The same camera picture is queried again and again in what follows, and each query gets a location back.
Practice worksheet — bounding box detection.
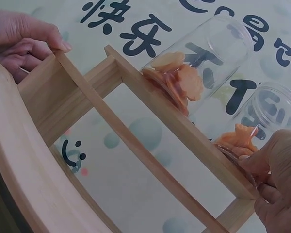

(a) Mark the person's right hand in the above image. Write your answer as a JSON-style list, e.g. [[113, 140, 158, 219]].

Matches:
[[237, 129, 291, 233]]

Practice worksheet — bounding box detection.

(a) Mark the person's left hand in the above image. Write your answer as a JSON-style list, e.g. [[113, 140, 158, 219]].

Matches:
[[0, 7, 72, 85]]

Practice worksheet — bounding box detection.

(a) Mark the light wooden rack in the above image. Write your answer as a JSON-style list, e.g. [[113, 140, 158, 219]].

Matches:
[[0, 44, 261, 233]]

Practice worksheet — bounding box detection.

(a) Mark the pile of orange dried slices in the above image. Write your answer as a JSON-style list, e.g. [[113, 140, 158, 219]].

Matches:
[[142, 51, 204, 117], [213, 123, 259, 186]]

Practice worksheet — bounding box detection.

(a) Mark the clear plastic jar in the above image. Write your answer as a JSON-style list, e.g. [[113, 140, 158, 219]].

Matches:
[[212, 81, 291, 187], [140, 15, 254, 117]]

